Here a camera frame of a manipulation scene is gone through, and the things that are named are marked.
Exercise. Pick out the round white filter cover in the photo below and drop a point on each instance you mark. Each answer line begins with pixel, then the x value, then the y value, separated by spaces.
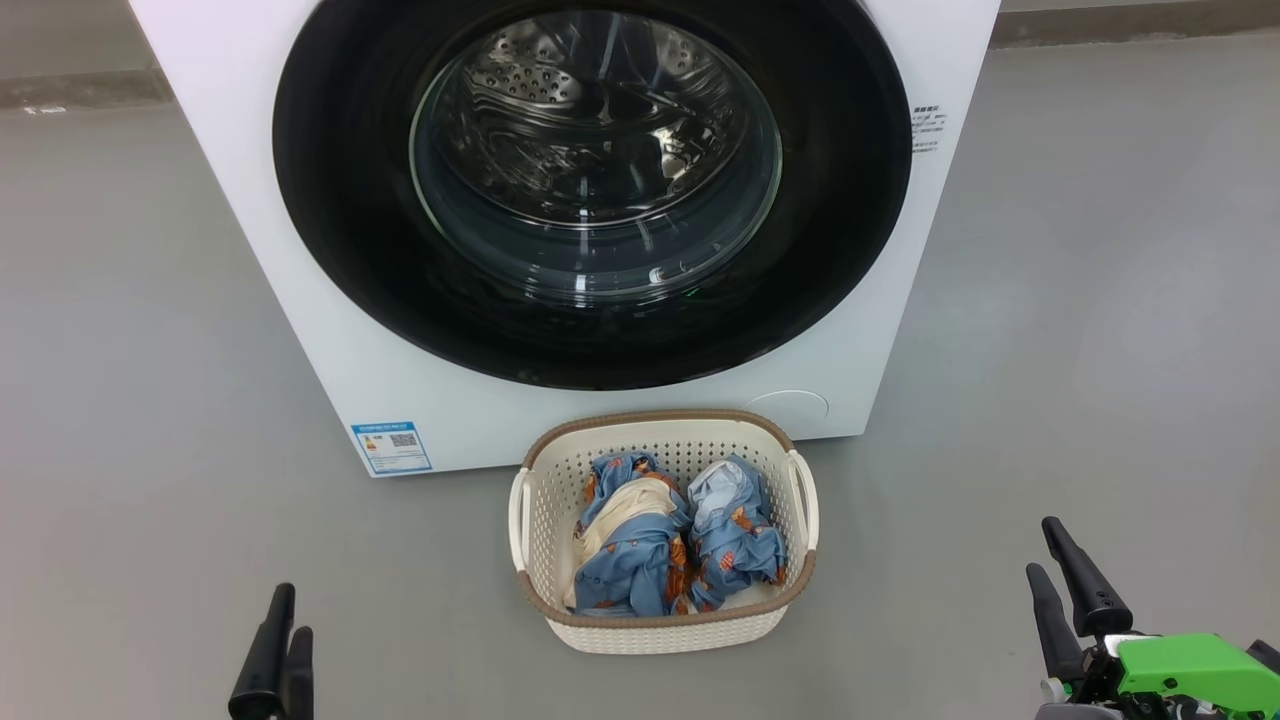
pixel 790 408

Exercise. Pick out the blue energy label sticker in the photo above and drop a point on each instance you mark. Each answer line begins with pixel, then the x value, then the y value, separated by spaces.
pixel 392 448

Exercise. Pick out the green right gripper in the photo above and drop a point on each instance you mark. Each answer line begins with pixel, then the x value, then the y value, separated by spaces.
pixel 1190 670

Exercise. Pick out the blue garment with orange print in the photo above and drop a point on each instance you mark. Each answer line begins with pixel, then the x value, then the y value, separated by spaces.
pixel 735 545

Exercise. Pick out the cream perforated laundry basket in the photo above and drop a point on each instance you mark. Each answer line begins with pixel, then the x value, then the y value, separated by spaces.
pixel 545 500

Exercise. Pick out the black round glass washer door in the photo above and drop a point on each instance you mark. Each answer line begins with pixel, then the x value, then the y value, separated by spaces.
pixel 340 200

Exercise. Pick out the stainless steel washing machine drum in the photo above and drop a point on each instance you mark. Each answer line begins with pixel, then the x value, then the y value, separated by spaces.
pixel 560 110

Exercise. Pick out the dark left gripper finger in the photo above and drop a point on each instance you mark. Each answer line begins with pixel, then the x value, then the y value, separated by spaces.
pixel 262 670
pixel 299 680

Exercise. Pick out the blue garment with cream lining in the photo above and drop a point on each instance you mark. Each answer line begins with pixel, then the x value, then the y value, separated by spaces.
pixel 625 560

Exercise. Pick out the white front-load washing machine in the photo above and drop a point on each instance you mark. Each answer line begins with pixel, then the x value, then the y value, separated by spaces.
pixel 230 250

